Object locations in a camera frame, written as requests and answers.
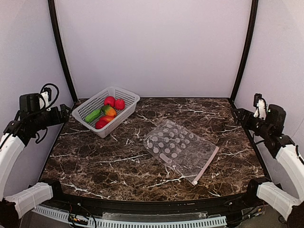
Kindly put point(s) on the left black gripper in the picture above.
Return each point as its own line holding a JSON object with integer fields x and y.
{"x": 62, "y": 112}

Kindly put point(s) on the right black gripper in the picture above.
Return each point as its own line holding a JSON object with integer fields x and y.
{"x": 242, "y": 116}

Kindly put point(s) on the dark red toy fruit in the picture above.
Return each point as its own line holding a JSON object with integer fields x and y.
{"x": 100, "y": 124}

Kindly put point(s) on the clear dotted zip top bag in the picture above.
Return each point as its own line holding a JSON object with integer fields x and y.
{"x": 181, "y": 150}

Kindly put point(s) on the red orange toy mango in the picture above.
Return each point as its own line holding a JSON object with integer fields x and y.
{"x": 107, "y": 118}

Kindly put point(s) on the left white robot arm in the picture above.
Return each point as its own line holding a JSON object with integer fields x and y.
{"x": 14, "y": 207}

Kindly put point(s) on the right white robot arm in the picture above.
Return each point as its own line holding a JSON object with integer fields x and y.
{"x": 287, "y": 154}

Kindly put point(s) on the green toy cucumber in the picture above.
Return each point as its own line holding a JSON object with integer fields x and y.
{"x": 93, "y": 115}

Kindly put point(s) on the white perforated plastic basket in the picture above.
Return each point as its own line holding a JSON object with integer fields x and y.
{"x": 97, "y": 102}

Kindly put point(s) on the green orange toy mango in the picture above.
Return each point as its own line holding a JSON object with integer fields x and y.
{"x": 109, "y": 111}

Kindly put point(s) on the red toy apple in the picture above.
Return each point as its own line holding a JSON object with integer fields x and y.
{"x": 110, "y": 100}

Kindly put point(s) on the red toy orange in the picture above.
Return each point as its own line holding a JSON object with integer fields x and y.
{"x": 120, "y": 104}

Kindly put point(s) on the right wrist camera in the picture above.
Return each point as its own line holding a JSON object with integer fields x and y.
{"x": 260, "y": 105}

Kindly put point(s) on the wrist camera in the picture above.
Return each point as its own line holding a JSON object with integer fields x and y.
{"x": 260, "y": 105}
{"x": 45, "y": 98}

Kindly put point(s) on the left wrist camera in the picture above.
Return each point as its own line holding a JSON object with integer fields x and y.
{"x": 45, "y": 98}

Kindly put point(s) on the black front frame rail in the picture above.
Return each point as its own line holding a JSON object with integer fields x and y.
{"x": 219, "y": 205}

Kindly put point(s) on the left black frame post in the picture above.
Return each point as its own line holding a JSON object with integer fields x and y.
{"x": 60, "y": 49}

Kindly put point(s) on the black frame post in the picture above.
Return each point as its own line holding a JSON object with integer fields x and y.
{"x": 60, "y": 49}
{"x": 246, "y": 49}

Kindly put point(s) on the white slotted cable duct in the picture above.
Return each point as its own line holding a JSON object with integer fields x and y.
{"x": 118, "y": 220}

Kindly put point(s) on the right black frame post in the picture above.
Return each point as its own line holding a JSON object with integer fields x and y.
{"x": 246, "y": 49}

